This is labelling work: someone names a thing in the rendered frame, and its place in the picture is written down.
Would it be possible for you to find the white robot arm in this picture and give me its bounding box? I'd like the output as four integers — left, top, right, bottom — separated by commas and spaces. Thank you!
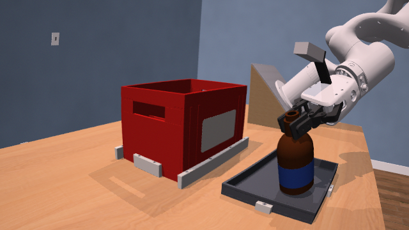
275, 0, 409, 109

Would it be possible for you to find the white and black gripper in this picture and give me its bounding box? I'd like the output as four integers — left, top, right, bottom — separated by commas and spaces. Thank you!
277, 68, 360, 141

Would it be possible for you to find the brown bottle with blue label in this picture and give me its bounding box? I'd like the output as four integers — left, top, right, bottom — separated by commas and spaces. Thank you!
277, 111, 314, 196

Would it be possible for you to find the red plastic crate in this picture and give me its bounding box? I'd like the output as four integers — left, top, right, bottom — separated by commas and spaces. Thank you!
121, 79, 247, 182

